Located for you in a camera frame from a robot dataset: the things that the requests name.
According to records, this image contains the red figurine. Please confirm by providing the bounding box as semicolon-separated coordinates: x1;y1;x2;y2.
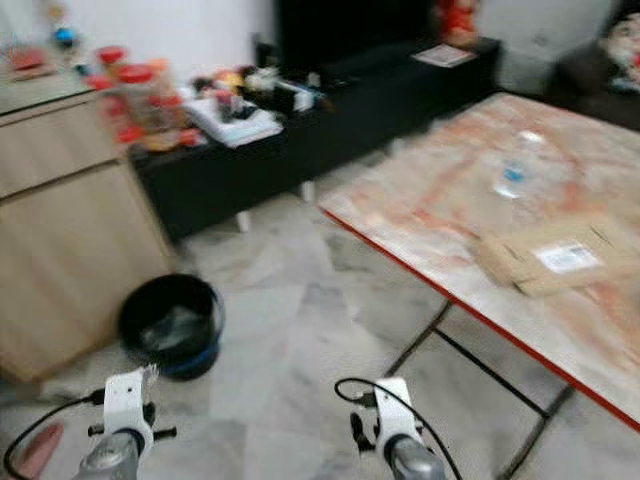
435;0;481;49

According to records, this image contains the brown cardboard parcel white label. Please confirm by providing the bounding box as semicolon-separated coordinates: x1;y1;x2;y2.
475;212;640;298

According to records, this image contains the clear plastic packaging box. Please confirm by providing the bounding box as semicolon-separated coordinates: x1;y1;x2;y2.
145;305;206;353

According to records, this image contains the small blue ornament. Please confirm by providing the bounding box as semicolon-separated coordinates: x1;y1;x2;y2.
52;25;81;53

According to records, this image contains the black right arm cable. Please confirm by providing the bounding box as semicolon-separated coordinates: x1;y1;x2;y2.
335;377;461;480

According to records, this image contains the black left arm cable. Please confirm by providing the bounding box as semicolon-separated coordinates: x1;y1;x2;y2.
5;392;106;480

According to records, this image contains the long black TV console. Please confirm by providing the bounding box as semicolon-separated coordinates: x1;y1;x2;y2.
135;35;501;241

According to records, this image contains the flat printed booklet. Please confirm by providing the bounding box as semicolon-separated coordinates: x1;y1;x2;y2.
412;43;478;69

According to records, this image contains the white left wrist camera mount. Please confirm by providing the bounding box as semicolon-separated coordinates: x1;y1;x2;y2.
102;368;156;451

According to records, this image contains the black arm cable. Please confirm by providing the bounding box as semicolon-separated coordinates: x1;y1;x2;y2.
335;377;461;480
5;392;106;480

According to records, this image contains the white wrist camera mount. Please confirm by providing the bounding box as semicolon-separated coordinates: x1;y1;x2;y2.
102;368;156;451
372;377;423;446

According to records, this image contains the small clear jar red lid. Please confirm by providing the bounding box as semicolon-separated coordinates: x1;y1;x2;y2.
95;45;129;91

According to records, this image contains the pink slipper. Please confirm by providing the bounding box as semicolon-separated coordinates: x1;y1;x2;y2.
20;425;66;479

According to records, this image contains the white plastic tray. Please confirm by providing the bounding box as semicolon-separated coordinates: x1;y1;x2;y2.
185;97;283;149

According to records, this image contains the large clear jar red lid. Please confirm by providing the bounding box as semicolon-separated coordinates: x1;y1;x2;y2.
115;63;186;151

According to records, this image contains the black television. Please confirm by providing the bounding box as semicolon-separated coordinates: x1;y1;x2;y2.
275;0;441;71

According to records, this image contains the clear plastic water bottle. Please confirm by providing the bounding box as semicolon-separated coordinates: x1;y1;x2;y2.
490;130;551;201

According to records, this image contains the small red box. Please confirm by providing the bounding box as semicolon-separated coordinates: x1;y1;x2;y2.
10;45;51;81

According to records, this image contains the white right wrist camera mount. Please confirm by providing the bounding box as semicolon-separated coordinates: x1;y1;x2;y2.
372;377;423;446

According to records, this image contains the black round rubbish bin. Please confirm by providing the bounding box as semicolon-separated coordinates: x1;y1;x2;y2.
117;273;226;381

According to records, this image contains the light wooden cabinet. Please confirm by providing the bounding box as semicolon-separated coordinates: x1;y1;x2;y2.
0;80;176;383

